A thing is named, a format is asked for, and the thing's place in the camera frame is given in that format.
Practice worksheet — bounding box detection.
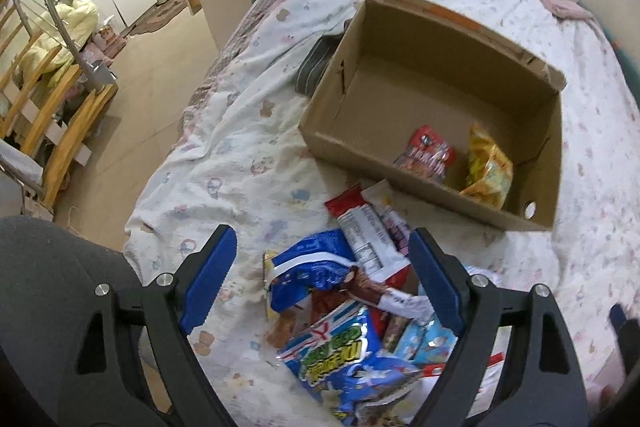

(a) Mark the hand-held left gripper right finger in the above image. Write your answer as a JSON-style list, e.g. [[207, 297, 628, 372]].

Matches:
[[407, 228, 591, 427]]

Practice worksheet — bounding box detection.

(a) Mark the teal bed sheet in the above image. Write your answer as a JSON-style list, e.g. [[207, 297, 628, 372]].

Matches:
[[575, 0, 640, 82]]

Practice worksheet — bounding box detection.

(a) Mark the pale yellow duvet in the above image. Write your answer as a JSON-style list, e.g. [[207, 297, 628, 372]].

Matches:
[[12, 0, 101, 92]]

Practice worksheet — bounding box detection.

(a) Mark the orange snack packet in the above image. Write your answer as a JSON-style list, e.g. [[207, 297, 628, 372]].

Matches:
[[267, 297, 321, 350]]

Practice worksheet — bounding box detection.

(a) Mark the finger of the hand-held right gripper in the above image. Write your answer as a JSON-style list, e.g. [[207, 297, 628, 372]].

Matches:
[[608, 304, 638, 378]]

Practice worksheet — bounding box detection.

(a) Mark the patterned floor rug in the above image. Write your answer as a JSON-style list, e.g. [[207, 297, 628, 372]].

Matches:
[[132, 0, 188, 35]]

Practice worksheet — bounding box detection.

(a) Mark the yellow snack packet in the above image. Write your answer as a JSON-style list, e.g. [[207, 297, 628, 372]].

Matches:
[[459, 122, 514, 211]]

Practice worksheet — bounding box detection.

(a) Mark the brown cardboard box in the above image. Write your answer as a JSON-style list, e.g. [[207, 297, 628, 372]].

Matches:
[[298, 0, 567, 232]]

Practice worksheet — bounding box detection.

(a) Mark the wooden chair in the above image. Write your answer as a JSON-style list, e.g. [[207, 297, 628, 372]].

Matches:
[[0, 0, 121, 208]]

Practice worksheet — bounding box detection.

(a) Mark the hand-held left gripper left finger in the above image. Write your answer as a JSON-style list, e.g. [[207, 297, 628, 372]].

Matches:
[[59, 224, 238, 427]]

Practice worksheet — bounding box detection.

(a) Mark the pink white snack packet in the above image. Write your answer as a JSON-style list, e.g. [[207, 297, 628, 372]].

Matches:
[[360, 178, 413, 253]]

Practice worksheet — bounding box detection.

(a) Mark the white red striped packet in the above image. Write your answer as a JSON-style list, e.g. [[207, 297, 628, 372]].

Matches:
[[477, 342, 508, 398]]

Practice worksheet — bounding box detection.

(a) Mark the brown chocolate snack packet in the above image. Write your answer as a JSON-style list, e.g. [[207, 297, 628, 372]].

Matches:
[[345, 267, 436, 323]]

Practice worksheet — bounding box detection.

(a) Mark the red white snack wrapper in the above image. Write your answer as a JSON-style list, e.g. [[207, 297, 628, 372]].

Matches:
[[324, 183, 416, 295]]

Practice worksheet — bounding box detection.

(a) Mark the blue green snack bag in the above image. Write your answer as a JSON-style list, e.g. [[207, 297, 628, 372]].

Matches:
[[276, 299, 426, 427]]

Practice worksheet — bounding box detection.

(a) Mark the grey striped cloth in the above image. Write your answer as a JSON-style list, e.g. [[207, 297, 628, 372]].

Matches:
[[294, 34, 346, 96]]

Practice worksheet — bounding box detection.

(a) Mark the small red snack packet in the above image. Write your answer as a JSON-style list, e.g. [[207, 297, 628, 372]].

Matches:
[[392, 125, 457, 182]]

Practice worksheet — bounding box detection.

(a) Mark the blue white chip bag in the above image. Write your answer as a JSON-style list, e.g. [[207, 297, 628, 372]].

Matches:
[[263, 228, 358, 323]]

